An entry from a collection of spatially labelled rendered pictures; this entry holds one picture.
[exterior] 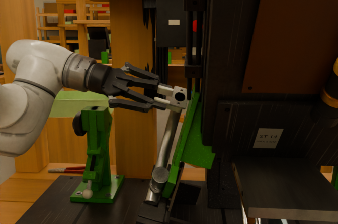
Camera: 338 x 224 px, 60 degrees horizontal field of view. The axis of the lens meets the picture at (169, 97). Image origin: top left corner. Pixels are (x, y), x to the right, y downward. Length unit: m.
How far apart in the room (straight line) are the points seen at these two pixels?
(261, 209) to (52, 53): 0.56
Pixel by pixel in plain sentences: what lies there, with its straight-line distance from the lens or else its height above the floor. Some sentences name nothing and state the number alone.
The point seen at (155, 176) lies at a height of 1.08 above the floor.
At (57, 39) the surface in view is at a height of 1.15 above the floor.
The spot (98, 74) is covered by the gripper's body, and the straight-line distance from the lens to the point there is 0.72.
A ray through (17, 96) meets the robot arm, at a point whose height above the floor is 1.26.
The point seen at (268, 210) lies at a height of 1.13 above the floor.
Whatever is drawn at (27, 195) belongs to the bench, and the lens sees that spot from 1.09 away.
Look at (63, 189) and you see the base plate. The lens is 1.04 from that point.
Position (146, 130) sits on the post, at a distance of 1.03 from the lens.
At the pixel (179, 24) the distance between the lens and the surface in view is 0.86.
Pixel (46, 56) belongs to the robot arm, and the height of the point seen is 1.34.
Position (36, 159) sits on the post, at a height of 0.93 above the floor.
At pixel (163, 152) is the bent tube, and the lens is 0.78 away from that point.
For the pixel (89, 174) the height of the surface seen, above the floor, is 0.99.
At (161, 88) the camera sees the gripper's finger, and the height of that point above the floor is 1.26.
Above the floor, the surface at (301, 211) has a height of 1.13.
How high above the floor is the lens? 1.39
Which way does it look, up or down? 13 degrees down
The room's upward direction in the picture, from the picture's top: straight up
